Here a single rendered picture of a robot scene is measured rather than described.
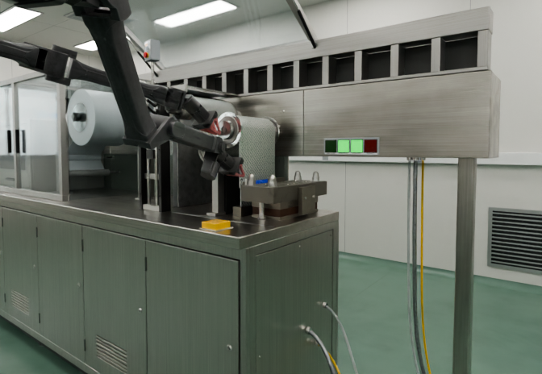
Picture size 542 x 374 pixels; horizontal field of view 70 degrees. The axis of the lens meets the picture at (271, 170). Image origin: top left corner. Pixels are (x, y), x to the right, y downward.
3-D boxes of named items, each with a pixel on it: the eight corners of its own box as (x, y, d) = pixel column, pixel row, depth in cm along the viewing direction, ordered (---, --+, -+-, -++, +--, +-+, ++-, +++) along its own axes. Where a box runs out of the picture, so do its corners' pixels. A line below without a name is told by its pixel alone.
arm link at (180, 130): (175, 117, 99) (138, 110, 102) (170, 139, 99) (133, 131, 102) (229, 139, 141) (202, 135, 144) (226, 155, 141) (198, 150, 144)
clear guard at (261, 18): (99, 2, 205) (99, 2, 205) (164, 69, 239) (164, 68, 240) (252, -64, 142) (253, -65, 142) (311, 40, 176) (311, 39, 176)
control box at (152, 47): (141, 61, 194) (141, 40, 193) (153, 63, 198) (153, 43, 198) (148, 58, 189) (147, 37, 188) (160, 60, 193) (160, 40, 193)
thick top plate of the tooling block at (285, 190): (240, 201, 152) (240, 184, 152) (297, 192, 184) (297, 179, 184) (273, 204, 143) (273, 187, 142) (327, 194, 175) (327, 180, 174)
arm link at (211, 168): (223, 139, 138) (201, 135, 140) (213, 168, 133) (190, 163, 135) (231, 155, 149) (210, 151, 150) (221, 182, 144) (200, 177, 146)
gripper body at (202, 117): (212, 126, 149) (199, 113, 144) (194, 128, 155) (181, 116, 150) (218, 113, 152) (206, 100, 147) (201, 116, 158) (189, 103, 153)
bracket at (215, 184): (206, 215, 160) (205, 140, 158) (217, 214, 165) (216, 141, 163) (214, 217, 157) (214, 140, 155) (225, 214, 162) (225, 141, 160)
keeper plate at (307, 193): (298, 214, 156) (298, 187, 156) (310, 211, 164) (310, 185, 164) (303, 215, 155) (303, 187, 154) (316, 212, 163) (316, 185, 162)
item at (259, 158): (239, 188, 158) (239, 142, 157) (273, 184, 176) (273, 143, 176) (239, 188, 157) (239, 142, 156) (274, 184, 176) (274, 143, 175)
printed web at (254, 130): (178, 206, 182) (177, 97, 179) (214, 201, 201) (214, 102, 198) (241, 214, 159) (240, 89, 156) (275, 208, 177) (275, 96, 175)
